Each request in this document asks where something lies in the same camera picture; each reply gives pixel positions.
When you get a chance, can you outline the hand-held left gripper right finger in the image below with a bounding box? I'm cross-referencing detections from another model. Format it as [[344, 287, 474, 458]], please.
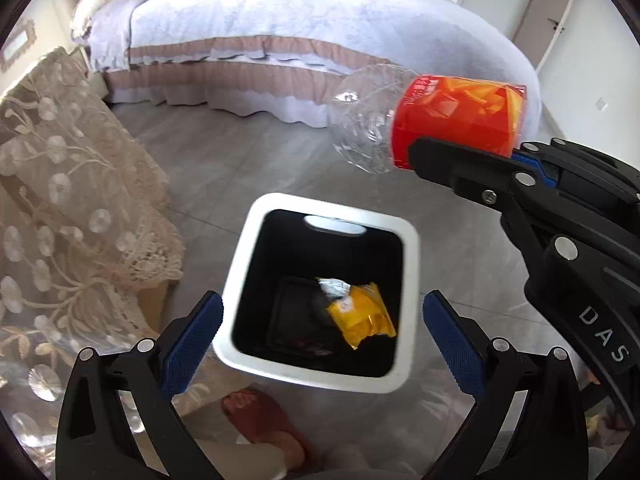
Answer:
[[422, 289, 591, 480]]

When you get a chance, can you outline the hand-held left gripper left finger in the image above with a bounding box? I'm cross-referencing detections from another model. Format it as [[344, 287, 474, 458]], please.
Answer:
[[54, 290, 224, 480]]

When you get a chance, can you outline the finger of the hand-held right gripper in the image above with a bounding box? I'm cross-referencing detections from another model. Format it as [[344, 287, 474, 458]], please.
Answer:
[[407, 136, 596, 301], [511, 137, 640, 261]]

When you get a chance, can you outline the clear bottle with orange label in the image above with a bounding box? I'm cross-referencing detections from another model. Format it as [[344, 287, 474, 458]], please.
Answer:
[[327, 64, 530, 176]]

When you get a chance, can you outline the white trash bin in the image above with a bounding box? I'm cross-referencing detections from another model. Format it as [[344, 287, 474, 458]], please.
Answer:
[[212, 192, 418, 395]]

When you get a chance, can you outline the yellow snack packet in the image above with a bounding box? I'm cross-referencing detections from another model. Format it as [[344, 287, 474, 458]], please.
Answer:
[[316, 276, 398, 350]]

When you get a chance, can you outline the white door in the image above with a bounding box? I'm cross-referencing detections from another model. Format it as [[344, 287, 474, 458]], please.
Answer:
[[535, 0, 586, 78]]

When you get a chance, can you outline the lace covered furniture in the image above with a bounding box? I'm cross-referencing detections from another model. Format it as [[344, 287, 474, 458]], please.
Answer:
[[0, 46, 256, 466]]

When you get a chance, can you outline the bed with lavender bedspread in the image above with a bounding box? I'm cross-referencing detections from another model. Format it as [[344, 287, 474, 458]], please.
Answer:
[[70, 0, 543, 141]]

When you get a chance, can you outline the white nightstand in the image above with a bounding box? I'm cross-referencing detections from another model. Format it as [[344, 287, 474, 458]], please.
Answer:
[[65, 44, 111, 103]]

